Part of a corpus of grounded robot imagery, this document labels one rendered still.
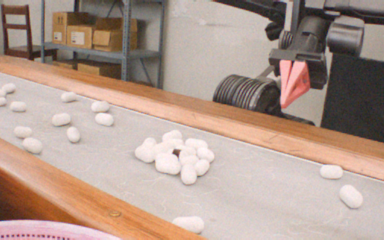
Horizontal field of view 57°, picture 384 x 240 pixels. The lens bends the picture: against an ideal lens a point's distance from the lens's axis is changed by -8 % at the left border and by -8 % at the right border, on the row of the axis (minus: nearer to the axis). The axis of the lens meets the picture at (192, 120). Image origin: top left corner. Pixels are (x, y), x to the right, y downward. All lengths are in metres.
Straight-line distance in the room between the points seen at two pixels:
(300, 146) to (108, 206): 0.35
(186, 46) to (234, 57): 0.43
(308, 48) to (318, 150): 0.19
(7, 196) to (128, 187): 0.15
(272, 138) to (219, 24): 2.24
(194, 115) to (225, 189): 0.25
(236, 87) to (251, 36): 1.83
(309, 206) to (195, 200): 0.14
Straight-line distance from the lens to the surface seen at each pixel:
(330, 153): 0.61
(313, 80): 0.69
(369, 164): 0.60
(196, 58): 2.95
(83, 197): 0.40
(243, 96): 0.87
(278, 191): 0.50
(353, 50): 0.72
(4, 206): 0.51
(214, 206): 0.44
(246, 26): 2.73
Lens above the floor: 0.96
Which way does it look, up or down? 17 degrees down
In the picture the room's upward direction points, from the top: 4 degrees clockwise
